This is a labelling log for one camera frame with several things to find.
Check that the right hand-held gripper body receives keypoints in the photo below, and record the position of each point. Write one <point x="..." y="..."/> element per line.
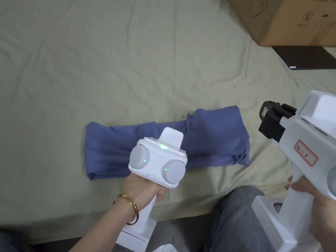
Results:
<point x="304" y="141"/>

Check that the black flat tablet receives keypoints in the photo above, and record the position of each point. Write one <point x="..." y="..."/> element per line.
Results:
<point x="307" y="57"/>

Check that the person's left hand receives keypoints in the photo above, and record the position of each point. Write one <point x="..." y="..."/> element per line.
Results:
<point x="139" y="190"/>

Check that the person's left forearm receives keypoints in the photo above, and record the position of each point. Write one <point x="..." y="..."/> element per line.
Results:
<point x="105" y="228"/>

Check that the person's right forearm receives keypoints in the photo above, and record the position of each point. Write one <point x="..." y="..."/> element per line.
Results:
<point x="326" y="244"/>

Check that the brown cardboard carton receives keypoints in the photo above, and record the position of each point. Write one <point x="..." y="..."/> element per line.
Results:
<point x="288" y="21"/>

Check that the person's right hand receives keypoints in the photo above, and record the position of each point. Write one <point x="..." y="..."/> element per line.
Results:
<point x="324" y="215"/>

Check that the dark blue shirt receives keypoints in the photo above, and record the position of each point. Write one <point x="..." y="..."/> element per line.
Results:
<point x="210" y="136"/>

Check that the person's legs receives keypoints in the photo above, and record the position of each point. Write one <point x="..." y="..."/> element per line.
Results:
<point x="236" y="218"/>

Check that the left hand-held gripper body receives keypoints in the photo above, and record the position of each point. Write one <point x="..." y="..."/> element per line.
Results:
<point x="157" y="160"/>

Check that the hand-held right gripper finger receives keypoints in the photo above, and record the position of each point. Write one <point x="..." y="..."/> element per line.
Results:
<point x="281" y="109"/>

